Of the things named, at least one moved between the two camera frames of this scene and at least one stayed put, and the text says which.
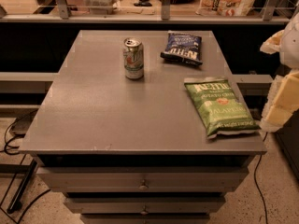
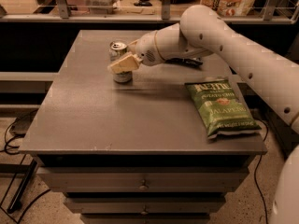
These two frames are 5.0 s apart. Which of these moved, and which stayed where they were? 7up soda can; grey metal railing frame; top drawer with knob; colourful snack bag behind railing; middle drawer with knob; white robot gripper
Moved: 7up soda can; white robot gripper
Stayed: colourful snack bag behind railing; top drawer with knob; middle drawer with knob; grey metal railing frame
